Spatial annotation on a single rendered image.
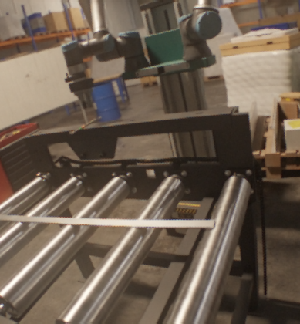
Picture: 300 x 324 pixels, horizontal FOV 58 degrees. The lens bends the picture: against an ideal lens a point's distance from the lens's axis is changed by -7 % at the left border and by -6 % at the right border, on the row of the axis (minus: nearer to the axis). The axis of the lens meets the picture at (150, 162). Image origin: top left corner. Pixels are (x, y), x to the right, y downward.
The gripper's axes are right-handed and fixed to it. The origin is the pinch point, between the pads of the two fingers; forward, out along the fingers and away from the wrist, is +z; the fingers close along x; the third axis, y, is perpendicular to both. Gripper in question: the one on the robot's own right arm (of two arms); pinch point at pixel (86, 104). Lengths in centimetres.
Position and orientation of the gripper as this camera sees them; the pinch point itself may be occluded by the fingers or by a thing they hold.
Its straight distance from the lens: 160.6
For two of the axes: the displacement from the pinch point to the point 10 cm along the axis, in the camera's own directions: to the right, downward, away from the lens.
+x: -8.9, 0.3, 4.6
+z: 2.3, 9.0, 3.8
